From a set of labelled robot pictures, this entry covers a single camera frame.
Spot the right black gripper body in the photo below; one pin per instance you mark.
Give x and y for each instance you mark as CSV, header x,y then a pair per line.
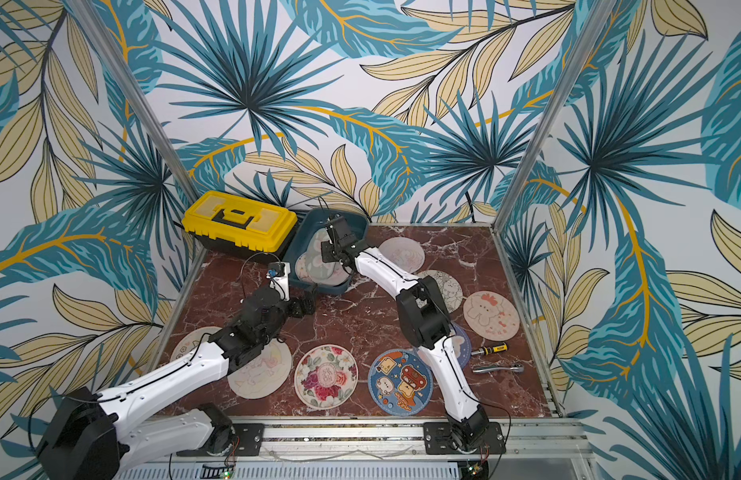
x,y
338,238

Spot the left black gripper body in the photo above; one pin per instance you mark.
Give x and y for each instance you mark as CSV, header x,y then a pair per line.
x,y
291,308

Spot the pink cartoon round coaster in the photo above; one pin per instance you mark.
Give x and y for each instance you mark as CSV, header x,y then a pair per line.
x,y
326,275

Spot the pastel cartoon round coaster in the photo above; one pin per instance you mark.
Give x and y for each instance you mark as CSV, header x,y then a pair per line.
x,y
301,271

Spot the green bunny round coaster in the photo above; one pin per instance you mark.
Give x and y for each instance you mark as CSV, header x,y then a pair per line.
x,y
314,252

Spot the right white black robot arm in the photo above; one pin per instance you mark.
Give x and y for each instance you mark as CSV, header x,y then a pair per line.
x,y
424,322

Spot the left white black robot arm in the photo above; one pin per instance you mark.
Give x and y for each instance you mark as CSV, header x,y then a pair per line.
x,y
98,435

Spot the teal plastic storage tray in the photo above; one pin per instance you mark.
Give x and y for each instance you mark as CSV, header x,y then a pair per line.
x,y
315,220

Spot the beige pink figure coaster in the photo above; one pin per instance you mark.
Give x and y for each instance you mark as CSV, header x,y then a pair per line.
x,y
263,375

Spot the pink kitty round coaster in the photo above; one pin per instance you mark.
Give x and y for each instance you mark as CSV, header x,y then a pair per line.
x,y
406,253

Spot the white animal round coaster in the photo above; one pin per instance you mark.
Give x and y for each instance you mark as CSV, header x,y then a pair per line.
x,y
191,341

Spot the yellow black toolbox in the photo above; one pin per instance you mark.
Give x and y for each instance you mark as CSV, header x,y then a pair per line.
x,y
241,227

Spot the red rose floral coaster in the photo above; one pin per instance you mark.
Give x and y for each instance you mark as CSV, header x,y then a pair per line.
x,y
326,377

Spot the green sketch round coaster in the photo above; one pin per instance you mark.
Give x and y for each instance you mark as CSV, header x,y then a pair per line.
x,y
449,287

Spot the blue cartoon toast coaster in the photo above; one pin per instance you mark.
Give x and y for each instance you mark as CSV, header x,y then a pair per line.
x,y
400,383

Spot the purple bunny round coaster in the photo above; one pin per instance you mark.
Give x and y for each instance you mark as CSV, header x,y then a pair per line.
x,y
461,344

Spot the pink bow bear coaster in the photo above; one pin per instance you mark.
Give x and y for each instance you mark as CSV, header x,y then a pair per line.
x,y
491,316

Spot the yellow black screwdriver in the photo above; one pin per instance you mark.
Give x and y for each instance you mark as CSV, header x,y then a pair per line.
x,y
489,350

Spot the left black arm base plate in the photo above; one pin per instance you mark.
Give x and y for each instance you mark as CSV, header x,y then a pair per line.
x,y
240,440

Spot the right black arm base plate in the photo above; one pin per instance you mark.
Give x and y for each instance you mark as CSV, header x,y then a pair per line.
x,y
439,441

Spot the left aluminium corner post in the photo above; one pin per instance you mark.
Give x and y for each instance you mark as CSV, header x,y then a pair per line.
x,y
106,46

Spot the aluminium corner post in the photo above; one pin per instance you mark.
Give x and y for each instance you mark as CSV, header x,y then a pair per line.
x,y
106,46
583,45

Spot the aluminium front frame rail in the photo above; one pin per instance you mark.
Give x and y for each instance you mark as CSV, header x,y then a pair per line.
x,y
387,448

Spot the right aluminium corner post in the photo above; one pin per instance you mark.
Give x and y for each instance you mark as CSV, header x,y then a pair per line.
x,y
583,45

